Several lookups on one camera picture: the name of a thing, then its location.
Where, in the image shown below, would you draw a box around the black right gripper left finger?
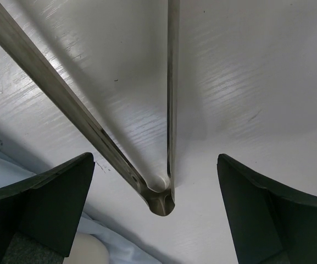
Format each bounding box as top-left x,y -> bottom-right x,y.
0,152 -> 94,263

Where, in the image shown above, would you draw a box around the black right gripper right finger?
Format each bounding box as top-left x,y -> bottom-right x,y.
217,154 -> 317,263

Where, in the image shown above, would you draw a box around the metal kitchen tongs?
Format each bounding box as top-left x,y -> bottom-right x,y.
0,1 -> 180,217

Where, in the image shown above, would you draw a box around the light blue cloth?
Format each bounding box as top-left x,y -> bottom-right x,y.
0,151 -> 161,263

